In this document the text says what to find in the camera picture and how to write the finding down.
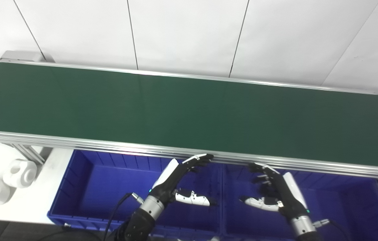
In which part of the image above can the aluminium conveyor support leg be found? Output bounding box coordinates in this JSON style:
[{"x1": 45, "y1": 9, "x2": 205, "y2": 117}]
[{"x1": 3, "y1": 143, "x2": 54, "y2": 165}]

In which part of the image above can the blue plastic bin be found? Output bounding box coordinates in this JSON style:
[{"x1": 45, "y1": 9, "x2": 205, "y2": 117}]
[
  {"x1": 222, "y1": 163, "x2": 378, "y2": 241},
  {"x1": 47, "y1": 150, "x2": 224, "y2": 240}
]

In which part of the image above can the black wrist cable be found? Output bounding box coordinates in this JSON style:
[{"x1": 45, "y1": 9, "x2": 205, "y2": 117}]
[
  {"x1": 104, "y1": 192, "x2": 144, "y2": 241},
  {"x1": 313, "y1": 219, "x2": 353, "y2": 241}
]

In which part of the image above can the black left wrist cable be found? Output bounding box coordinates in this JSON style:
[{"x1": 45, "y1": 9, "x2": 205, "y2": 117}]
[{"x1": 104, "y1": 192, "x2": 144, "y2": 241}]

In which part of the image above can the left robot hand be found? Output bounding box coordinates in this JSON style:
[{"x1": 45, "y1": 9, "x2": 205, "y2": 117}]
[{"x1": 149, "y1": 154, "x2": 218, "y2": 208}]

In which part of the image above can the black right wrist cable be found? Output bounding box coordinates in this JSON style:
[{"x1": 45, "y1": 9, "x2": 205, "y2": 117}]
[{"x1": 313, "y1": 219, "x2": 353, "y2": 241}]

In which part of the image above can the green conveyor belt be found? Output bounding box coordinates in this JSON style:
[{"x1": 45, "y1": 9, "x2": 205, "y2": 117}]
[{"x1": 0, "y1": 50, "x2": 378, "y2": 182}]

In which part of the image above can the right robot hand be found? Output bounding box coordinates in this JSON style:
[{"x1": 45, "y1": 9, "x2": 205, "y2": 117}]
[{"x1": 239, "y1": 162, "x2": 310, "y2": 219}]

